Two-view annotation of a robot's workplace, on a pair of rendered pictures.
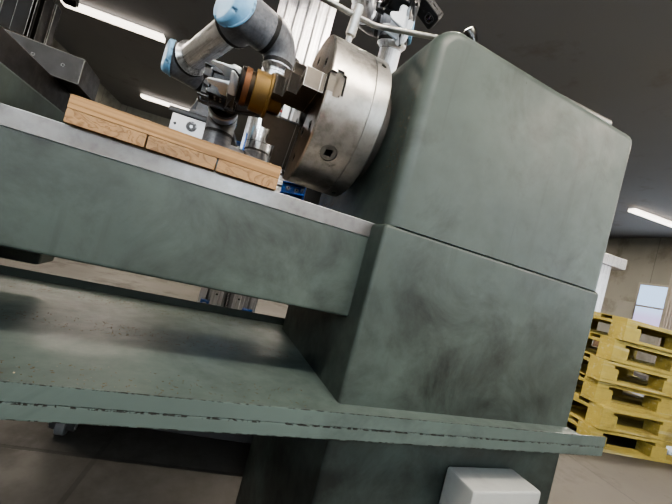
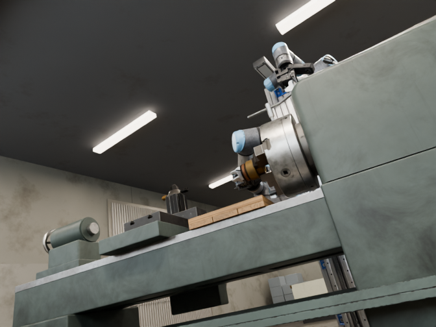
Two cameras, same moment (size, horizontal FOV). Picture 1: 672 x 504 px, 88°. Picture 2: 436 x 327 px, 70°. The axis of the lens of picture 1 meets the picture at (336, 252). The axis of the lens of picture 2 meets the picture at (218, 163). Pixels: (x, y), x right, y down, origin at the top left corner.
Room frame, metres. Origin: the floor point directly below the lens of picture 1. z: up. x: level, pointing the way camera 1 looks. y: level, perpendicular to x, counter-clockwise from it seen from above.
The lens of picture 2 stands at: (-0.26, -0.48, 0.58)
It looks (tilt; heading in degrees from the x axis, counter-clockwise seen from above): 25 degrees up; 43
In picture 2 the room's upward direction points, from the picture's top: 12 degrees counter-clockwise
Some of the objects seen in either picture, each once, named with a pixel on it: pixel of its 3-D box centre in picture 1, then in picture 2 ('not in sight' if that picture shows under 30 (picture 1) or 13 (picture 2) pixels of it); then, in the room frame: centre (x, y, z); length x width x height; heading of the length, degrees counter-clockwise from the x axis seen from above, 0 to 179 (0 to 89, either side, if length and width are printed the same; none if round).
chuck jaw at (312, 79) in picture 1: (305, 88); (262, 154); (0.66, 0.14, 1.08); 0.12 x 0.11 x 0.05; 21
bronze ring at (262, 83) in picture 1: (260, 92); (253, 169); (0.72, 0.24, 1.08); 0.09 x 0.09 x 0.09; 22
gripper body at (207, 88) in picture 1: (221, 94); (246, 181); (0.80, 0.35, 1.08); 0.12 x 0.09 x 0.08; 19
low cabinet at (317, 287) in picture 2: not in sight; (344, 293); (7.00, 3.26, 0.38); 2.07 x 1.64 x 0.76; 12
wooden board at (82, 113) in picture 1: (188, 166); (243, 220); (0.69, 0.33, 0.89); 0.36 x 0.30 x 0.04; 21
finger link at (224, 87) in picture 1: (222, 83); (237, 178); (0.70, 0.31, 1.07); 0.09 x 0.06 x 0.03; 19
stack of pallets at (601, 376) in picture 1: (613, 375); not in sight; (2.86, -2.47, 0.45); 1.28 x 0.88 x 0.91; 102
